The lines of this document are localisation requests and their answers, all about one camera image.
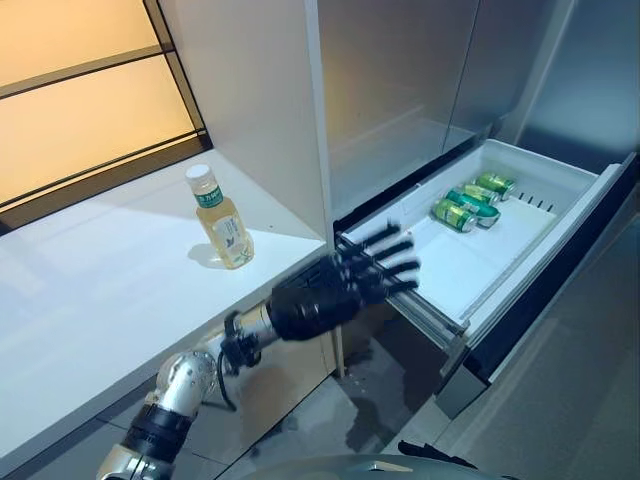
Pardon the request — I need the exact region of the white tall cabinet panel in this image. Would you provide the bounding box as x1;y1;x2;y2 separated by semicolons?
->
144;0;335;244

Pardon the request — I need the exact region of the green drink can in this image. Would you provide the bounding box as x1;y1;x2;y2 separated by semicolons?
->
431;198;479;234
475;172;517;201
445;188;502;229
462;183;500;206

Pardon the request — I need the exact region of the black framed window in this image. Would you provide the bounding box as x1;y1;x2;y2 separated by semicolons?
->
0;0;215;237

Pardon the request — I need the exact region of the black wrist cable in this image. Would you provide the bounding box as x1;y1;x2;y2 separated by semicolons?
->
209;309;264;412

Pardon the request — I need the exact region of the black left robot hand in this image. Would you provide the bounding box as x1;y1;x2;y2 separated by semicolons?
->
268;218;421;343

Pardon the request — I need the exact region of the white fridge drawer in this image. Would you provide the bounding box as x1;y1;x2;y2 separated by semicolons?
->
333;138;639;406

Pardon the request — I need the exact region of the yellow tea bottle white cap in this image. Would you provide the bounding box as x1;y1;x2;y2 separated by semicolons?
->
185;164;256;270

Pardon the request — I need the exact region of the stainless steel fridge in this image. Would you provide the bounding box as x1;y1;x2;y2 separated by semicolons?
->
305;0;640;480

